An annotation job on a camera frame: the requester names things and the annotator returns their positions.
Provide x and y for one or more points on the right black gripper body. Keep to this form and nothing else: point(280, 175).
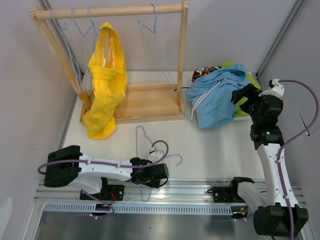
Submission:
point(252, 93)

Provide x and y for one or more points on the lime green shorts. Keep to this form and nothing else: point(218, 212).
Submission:
point(239, 112)

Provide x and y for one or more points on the light blue shorts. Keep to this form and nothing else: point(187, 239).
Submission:
point(211, 95)

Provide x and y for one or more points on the camouflage patterned shorts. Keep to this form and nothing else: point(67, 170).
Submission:
point(201, 72)

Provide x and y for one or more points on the blue hanger of green shorts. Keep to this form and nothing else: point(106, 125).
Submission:
point(149, 34)

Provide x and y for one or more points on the blue hanger of light blue shorts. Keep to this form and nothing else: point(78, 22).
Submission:
point(141, 143)

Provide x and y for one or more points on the yellow shorts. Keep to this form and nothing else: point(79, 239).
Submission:
point(109, 81)

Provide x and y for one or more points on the blue hanger of navy shorts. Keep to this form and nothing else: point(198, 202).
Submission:
point(87, 76)

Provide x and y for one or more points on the blue hanger of yellow shorts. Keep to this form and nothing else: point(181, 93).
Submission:
point(96, 31)

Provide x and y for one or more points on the blue hanger of camouflage shorts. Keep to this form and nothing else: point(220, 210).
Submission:
point(68, 44)

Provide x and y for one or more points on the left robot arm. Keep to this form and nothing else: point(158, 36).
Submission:
point(70, 167)

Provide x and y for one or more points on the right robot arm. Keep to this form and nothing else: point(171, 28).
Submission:
point(277, 212)

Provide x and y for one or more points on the wooden clothes rack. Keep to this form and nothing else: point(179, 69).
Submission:
point(142, 102)

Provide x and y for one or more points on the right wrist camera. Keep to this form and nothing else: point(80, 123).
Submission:
point(275, 88)

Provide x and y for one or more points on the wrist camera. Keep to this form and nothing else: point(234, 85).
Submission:
point(275, 88)
point(155, 152)

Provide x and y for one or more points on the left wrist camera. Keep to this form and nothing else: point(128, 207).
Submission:
point(155, 152)

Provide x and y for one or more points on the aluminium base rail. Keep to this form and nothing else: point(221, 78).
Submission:
point(175, 191)

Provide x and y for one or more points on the slotted cable duct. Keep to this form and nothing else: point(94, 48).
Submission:
point(134, 208)

